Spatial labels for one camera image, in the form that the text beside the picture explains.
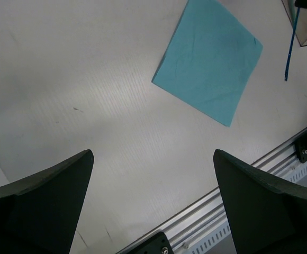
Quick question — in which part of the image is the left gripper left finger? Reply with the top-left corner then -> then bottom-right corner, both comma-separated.
0,150 -> 94,253

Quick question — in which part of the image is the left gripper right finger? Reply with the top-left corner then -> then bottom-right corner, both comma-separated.
213,149 -> 307,254

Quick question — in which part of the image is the blue paper napkin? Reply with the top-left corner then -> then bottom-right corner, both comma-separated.
152,1 -> 263,126

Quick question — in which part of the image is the aluminium rail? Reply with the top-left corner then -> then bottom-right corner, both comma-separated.
116,116 -> 307,254

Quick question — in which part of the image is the white cable duct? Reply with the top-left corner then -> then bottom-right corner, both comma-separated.
185,156 -> 307,254

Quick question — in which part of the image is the left black mount plate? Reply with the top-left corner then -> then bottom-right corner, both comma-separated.
128,232 -> 174,254

